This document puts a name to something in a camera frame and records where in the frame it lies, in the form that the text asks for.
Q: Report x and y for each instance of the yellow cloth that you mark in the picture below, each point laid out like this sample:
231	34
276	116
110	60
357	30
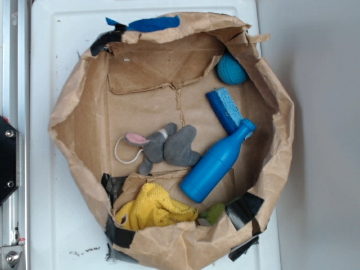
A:
153	207

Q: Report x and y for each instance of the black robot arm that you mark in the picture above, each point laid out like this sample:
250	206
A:
9	154

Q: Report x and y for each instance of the brown paper bag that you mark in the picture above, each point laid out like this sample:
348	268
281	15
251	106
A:
147	80

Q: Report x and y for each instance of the grey plush mouse toy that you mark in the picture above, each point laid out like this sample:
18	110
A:
168	144

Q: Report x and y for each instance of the blue plastic bottle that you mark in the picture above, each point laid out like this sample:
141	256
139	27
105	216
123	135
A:
215	164

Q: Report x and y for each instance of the blue sponge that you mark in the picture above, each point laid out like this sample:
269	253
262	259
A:
225	109

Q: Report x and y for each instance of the blue ball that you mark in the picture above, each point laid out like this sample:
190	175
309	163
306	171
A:
230	71

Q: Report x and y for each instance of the green plush toy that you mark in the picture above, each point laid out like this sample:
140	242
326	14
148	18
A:
211	216

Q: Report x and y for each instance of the blue tape strip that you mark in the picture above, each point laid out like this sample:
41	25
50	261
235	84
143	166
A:
148	25

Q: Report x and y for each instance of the aluminium frame rail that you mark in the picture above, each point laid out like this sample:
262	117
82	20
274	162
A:
15	75

